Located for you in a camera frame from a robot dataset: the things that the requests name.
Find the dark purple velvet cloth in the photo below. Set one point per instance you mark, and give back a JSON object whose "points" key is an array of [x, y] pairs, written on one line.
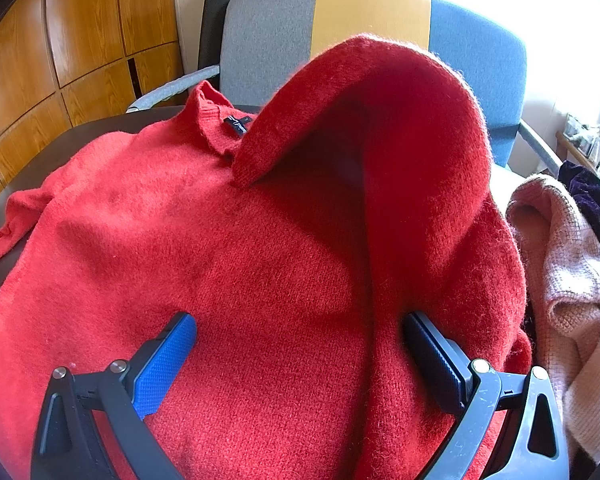
{"points": [[585, 185]]}

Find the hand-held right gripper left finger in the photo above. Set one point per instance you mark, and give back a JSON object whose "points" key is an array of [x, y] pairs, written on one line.
{"points": [[162, 365]]}

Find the beige ribbed sweater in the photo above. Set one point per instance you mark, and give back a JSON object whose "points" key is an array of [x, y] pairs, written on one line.
{"points": [[597, 390]]}

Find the red knit sweater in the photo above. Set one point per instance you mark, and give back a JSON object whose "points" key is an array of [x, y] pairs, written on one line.
{"points": [[255, 260]]}

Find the cluttered wooden shelf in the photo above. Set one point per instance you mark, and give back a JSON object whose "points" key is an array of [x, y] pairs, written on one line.
{"points": [[580, 140]]}

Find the grey yellow blue chair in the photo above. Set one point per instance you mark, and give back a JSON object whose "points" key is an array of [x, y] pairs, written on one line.
{"points": [[270, 40]]}

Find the pink knit sweater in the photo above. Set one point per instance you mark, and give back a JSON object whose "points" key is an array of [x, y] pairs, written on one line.
{"points": [[565, 270]]}

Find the wooden cabinet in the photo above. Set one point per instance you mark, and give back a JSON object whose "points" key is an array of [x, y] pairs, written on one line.
{"points": [[80, 35]]}

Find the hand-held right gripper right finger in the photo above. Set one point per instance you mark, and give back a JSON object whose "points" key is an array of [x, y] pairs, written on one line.
{"points": [[430, 355]]}

